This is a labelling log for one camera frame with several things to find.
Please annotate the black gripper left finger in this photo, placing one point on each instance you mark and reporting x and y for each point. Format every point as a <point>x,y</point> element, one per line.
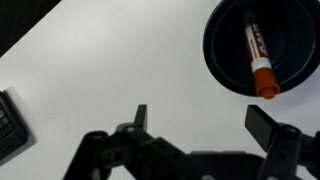
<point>133,150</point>

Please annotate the dark teal mug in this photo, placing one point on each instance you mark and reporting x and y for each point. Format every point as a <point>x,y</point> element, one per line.
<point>293,40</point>

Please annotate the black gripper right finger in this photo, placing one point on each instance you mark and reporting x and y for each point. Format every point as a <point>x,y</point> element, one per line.
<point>283,146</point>

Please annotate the orange Expo marker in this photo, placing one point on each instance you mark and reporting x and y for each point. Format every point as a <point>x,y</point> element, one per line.
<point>263,71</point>

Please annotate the black keyboard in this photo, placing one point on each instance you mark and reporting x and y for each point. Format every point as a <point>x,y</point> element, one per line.
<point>8,133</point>

